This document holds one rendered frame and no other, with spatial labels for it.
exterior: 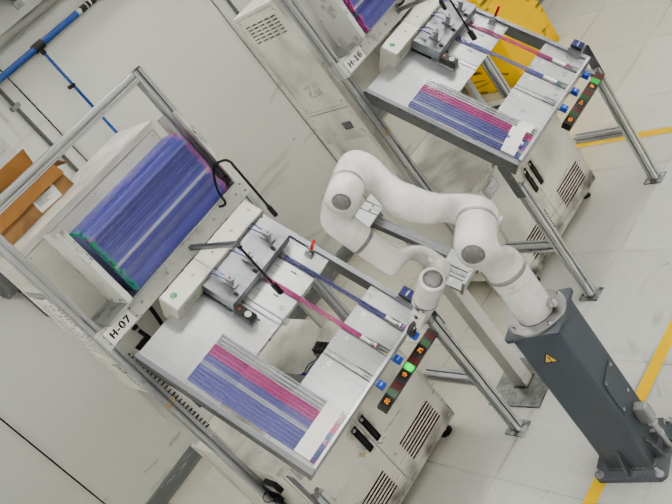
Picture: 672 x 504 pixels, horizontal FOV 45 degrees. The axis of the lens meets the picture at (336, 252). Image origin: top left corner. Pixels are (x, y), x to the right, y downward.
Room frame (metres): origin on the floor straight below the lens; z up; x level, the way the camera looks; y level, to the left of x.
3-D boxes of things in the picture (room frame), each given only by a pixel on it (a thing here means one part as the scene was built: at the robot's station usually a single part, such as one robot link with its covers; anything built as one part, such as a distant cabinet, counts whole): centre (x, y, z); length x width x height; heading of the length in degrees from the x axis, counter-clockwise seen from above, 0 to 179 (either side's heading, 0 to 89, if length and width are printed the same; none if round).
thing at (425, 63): (3.38, -0.86, 0.65); 1.01 x 0.73 x 1.29; 29
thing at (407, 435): (2.83, 0.51, 0.31); 0.70 x 0.65 x 0.62; 119
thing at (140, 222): (2.76, 0.40, 1.52); 0.51 x 0.13 x 0.27; 119
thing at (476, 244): (2.00, -0.33, 1.00); 0.19 x 0.12 x 0.24; 146
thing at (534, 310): (2.03, -0.35, 0.79); 0.19 x 0.19 x 0.18
